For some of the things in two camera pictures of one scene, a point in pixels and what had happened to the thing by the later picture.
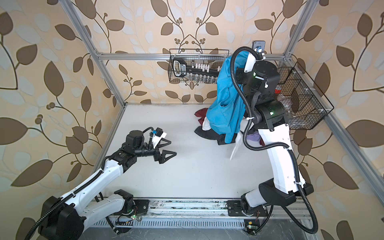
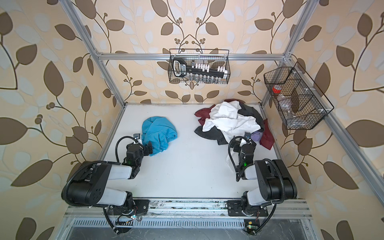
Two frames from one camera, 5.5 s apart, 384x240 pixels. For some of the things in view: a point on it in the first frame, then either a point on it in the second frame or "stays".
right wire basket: (304, 104) stays
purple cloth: (254, 137) stays
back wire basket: (194, 66) stays
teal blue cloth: (227, 115) to (159, 131)
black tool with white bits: (180, 68) stays
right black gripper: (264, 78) to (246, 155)
